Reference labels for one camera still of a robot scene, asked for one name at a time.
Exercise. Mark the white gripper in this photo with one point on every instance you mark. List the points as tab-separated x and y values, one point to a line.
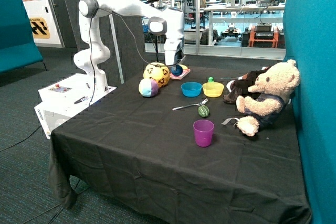
173	52

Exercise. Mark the small blue ball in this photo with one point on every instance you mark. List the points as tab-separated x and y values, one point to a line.
178	70

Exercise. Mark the yellow black soccer ball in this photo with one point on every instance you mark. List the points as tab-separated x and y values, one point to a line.
157	71

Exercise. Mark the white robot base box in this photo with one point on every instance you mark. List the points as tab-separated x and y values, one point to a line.
58	99

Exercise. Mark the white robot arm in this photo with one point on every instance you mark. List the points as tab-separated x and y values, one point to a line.
169	22

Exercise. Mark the red book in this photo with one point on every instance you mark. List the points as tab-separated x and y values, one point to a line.
181	76

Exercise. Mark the blue plastic bowl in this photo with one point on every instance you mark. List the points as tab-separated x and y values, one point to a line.
191	89

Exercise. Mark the pastel multicolour soft ball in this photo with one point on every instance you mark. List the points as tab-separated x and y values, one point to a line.
148	88

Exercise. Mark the yellow plastic bowl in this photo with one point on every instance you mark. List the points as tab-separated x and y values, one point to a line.
213	89

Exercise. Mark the silver metal fork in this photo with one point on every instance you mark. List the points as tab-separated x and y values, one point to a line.
195	104

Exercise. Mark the green toy pepper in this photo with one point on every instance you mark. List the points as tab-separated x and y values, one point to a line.
203	111

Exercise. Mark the dark brown cloth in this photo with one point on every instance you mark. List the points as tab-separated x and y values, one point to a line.
240	86

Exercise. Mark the purple plastic cup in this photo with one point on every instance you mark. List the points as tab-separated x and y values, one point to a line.
203	132

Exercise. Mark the black tablecloth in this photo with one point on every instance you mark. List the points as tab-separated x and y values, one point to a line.
143	153

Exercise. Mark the black marker pen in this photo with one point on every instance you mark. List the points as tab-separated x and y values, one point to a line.
81	100

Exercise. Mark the beige teddy bear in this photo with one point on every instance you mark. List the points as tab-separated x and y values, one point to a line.
275	87

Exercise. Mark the teal partition panel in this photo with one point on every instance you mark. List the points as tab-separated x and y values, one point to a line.
310	41

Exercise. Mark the yellow black sign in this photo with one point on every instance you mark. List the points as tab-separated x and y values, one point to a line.
39	28

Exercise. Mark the teal sofa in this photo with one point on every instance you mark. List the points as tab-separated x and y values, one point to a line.
18	48

